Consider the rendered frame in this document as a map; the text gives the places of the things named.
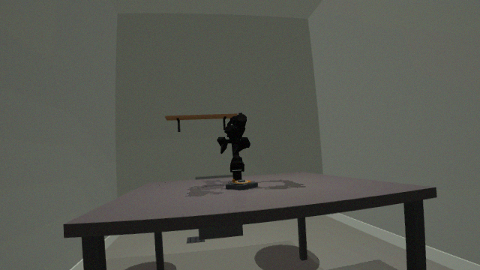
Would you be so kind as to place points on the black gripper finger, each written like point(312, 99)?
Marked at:
point(239, 147)
point(223, 146)

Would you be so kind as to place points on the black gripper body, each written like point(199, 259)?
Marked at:
point(234, 140)

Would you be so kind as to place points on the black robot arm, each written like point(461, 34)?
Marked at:
point(239, 123)

